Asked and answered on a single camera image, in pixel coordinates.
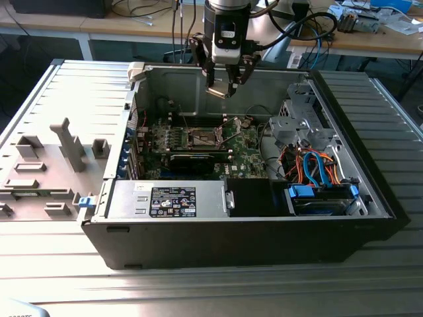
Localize blue disk wire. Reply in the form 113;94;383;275
302;151;328;188

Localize dark finned CPU cooler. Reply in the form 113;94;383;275
336;9;360;34

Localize white object with text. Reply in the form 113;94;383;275
0;299;50;317

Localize blue cardboard box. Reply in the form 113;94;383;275
369;0;413;14

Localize orange disk wire bundle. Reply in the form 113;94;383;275
279;147;343;186

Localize black upright box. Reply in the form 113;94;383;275
292;1;311;40

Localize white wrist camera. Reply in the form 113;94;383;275
211;19;246;66

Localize green motherboard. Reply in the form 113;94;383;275
137;115;282;181

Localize silver metal drive cage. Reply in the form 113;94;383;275
268;82;338;149

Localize black graphics card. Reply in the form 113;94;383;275
168;152;215;175

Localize metal socket cover frame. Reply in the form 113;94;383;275
217;117;243;149

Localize black power supply label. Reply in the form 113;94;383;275
150;186;198;219

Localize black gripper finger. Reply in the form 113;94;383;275
188;32;216;89
225;53;262;98

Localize black camera cable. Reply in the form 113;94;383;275
252;11;338;50

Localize silver power supply unit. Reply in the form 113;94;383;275
105;180;236;221

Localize grey metal drive part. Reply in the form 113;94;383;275
355;11;381;34

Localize thin wire locking lever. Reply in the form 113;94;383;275
223;127;241;149
178;104;193;138

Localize beige case latch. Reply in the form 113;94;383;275
127;61;146;83

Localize black plastic shroud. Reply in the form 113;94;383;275
227;178;288;218

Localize silver square CPU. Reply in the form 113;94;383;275
205;82;231;99

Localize CPU socket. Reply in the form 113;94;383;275
185;126;225;149

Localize hard disk in blue carrier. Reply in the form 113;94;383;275
284;183;360;217

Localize white paper sheets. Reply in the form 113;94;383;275
379;11;423;36

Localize grey parts rack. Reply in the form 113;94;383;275
0;117;112;222

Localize black computer box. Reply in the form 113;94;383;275
8;0;110;19

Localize light wooden desk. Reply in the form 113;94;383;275
287;0;423;62
0;3;206;62

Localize black open PC case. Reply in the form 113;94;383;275
81;61;410;271

